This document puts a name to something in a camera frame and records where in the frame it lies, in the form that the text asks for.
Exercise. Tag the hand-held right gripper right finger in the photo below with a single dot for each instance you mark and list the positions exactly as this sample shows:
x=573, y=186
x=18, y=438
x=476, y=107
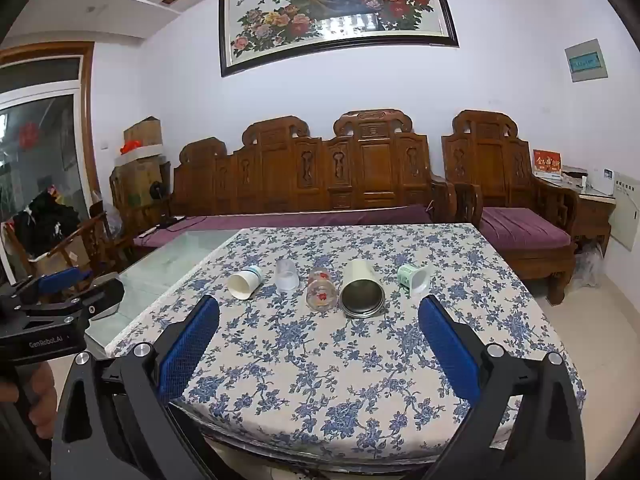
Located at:
x=450, y=350

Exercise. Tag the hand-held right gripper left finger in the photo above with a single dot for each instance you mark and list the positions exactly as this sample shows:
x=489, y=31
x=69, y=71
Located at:
x=189, y=352

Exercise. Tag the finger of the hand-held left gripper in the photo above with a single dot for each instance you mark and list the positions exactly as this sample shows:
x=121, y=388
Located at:
x=61, y=280
x=102, y=292

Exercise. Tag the green and white cup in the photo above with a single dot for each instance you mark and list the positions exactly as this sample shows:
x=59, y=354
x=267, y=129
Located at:
x=413, y=276

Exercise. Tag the white paper cup teal print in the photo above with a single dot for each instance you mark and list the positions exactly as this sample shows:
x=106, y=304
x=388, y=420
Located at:
x=244, y=284

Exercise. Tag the cream metal tumbler cup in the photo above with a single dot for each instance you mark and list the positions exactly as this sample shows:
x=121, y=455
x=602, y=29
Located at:
x=361, y=280

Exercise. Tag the clear plastic cup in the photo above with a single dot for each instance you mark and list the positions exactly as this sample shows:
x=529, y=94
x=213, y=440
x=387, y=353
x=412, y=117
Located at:
x=286, y=275

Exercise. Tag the glass cup red print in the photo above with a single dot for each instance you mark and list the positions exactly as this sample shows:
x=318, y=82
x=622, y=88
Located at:
x=320, y=291

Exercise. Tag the person's left hand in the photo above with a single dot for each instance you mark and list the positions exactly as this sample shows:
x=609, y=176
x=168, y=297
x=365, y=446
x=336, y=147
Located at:
x=42, y=395

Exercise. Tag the round-backed wooden chair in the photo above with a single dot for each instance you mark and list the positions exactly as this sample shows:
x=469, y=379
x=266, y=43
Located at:
x=95, y=240

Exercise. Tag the dark clothes pile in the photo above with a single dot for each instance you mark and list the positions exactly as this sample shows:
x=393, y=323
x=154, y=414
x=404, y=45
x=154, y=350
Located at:
x=45, y=222

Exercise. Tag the small black fan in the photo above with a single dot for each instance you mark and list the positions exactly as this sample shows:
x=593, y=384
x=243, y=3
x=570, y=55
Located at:
x=158, y=192

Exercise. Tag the large cardboard box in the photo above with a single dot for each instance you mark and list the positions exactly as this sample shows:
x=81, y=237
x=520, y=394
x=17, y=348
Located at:
x=140, y=182

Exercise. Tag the wooden framed glass door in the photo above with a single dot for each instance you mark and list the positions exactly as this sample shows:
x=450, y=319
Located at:
x=45, y=150

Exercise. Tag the blue floral tablecloth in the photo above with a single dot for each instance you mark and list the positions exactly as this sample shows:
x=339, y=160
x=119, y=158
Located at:
x=320, y=370

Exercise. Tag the square purple seat cushion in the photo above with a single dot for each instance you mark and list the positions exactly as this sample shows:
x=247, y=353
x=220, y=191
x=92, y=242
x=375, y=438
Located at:
x=522, y=227

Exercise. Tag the red window decoration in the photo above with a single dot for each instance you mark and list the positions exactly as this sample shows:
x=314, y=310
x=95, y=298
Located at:
x=29, y=134

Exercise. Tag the clear plastic bag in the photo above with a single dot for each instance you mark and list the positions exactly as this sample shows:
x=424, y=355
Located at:
x=589, y=266

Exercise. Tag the small cardboard box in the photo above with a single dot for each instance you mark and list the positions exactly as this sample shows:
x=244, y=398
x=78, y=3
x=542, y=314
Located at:
x=144, y=131

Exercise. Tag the long purple sofa cushion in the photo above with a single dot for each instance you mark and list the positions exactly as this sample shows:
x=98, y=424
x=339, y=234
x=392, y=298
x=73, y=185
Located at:
x=300, y=220

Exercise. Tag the carved wooden armchair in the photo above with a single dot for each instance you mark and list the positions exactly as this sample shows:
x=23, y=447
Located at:
x=492, y=170

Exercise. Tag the wooden side table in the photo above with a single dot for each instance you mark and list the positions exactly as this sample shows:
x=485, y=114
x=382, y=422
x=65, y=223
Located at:
x=595, y=220

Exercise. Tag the red gift box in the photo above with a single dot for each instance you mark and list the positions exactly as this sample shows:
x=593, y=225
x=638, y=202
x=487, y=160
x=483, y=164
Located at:
x=546, y=164

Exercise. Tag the carved wooden sofa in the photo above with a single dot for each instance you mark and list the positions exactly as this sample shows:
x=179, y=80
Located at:
x=320, y=170

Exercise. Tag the white radiator cover panel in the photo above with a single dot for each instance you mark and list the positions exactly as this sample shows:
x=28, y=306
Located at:
x=627, y=212

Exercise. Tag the white tabletop device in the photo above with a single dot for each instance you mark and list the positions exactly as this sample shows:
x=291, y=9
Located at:
x=606, y=181

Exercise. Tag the framed peacock flower painting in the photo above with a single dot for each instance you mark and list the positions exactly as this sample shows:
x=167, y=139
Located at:
x=330, y=10

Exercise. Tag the grey wall electrical box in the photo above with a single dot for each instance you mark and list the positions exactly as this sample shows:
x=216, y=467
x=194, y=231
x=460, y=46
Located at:
x=586, y=61

